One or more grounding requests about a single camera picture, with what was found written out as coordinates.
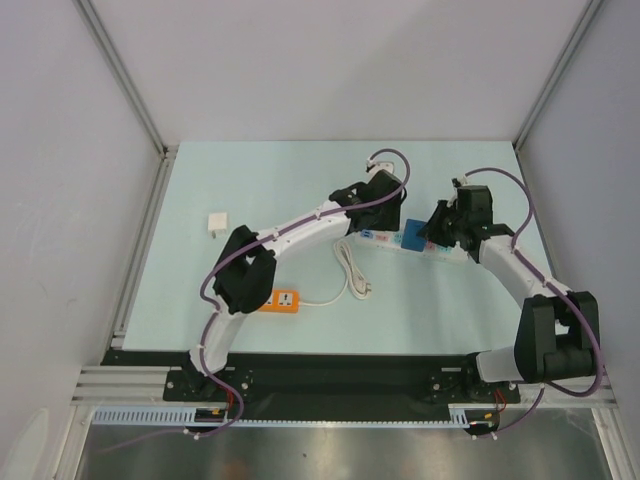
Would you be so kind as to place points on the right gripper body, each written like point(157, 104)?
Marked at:
point(441, 228)

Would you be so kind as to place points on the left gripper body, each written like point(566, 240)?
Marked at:
point(387, 217)

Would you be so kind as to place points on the white power strip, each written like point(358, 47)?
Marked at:
point(394, 241)

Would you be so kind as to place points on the blue cube adapter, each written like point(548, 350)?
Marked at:
point(414, 235)

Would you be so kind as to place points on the white charger plug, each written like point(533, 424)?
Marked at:
point(217, 224)

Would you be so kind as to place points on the orange power strip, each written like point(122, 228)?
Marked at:
point(282, 301)

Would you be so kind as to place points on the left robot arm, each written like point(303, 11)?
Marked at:
point(242, 278)

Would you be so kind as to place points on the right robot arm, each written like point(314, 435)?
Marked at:
point(557, 340)

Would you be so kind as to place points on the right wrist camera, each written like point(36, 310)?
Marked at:
point(464, 193)

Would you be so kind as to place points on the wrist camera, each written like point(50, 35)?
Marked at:
point(464, 193)
point(373, 166)

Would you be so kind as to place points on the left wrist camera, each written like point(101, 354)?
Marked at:
point(373, 166)

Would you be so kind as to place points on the white cable duct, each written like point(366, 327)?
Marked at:
point(452, 416)

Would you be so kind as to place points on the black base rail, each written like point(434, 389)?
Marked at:
point(353, 384)

